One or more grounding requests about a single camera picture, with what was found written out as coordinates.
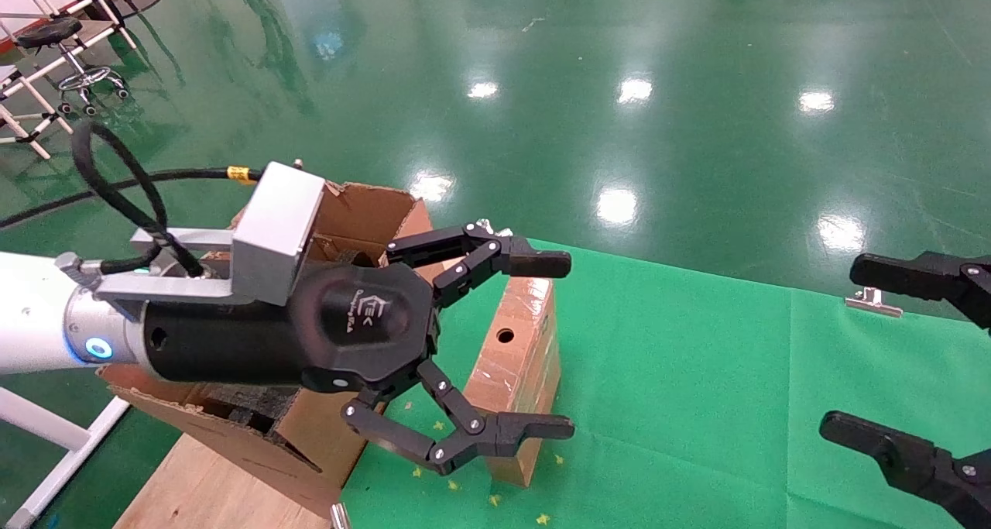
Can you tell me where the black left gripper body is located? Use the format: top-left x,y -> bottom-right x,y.
143,264 -> 442,395

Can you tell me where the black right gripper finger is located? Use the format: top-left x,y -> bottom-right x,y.
819,410 -> 991,529
850,250 -> 991,332

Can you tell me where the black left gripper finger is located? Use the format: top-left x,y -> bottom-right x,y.
386,221 -> 572,307
341,359 -> 575,476

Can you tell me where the small taped cardboard box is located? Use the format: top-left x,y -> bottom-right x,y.
465,276 -> 562,487

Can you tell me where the large open brown carton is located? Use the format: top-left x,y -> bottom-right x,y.
97,180 -> 434,518

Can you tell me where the black foam insert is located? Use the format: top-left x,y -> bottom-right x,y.
310,235 -> 388,271
203,383 -> 301,438

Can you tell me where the green cloth mat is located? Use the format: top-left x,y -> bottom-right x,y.
341,235 -> 991,529

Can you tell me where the black wheeled stool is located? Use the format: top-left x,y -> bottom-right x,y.
15,16 -> 131,118

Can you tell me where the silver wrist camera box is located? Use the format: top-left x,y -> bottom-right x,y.
93,161 -> 326,307

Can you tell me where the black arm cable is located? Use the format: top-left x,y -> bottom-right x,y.
0,120 -> 264,278

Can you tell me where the white table leg frame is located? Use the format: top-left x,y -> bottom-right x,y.
0,388 -> 131,529

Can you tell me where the white pipe frame rack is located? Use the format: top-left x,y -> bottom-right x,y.
0,0 -> 140,162

